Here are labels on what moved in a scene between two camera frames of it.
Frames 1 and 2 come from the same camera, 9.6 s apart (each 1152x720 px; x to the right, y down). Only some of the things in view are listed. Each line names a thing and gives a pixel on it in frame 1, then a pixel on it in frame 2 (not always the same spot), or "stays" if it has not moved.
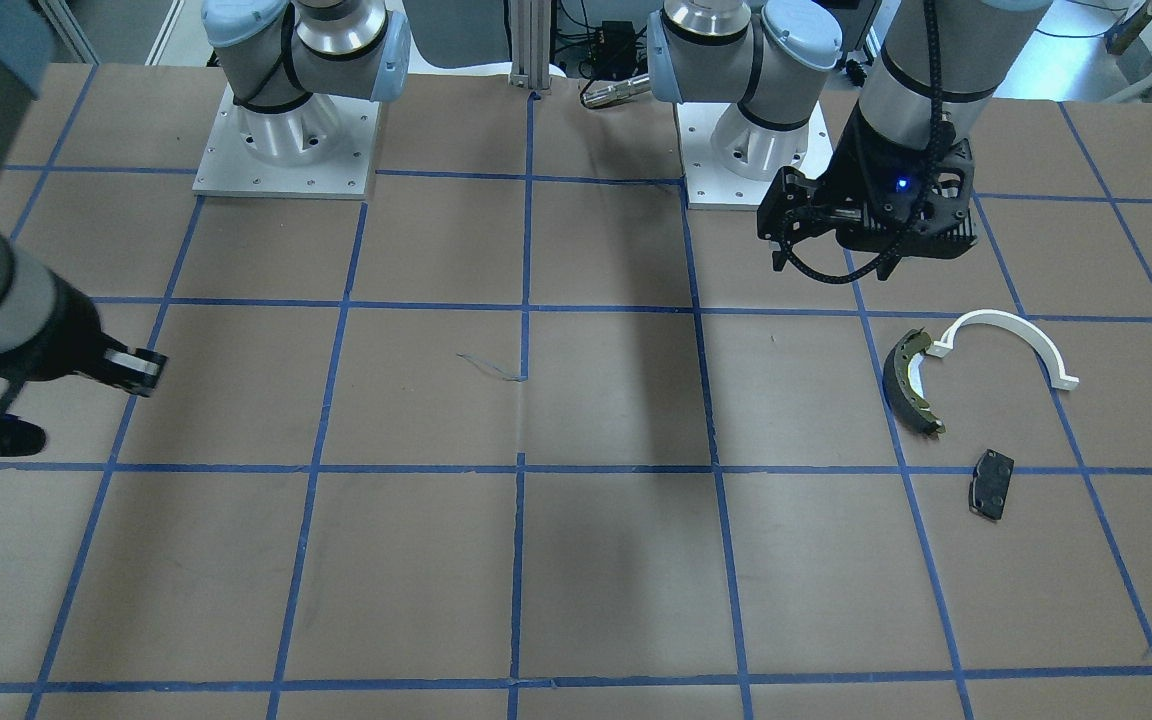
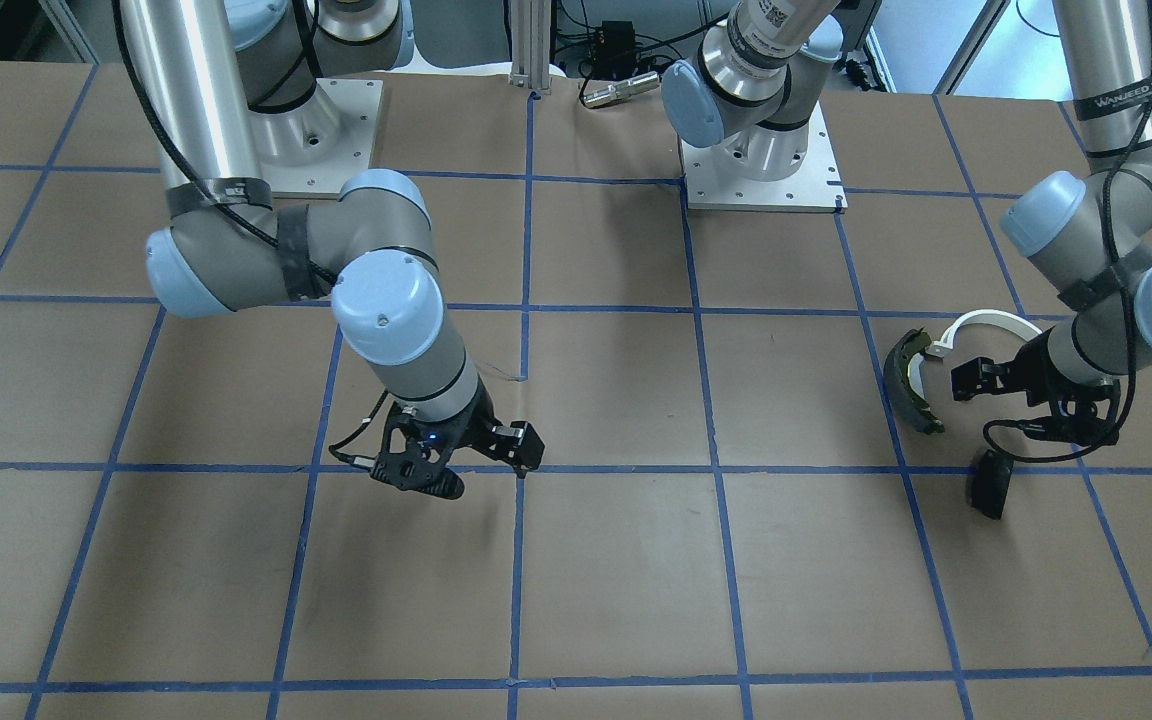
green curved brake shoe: [899, 391] stays
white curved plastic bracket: [941, 348] stays
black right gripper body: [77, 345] -> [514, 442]
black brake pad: [989, 488] stays
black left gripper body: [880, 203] -> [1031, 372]
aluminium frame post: [530, 22] stays
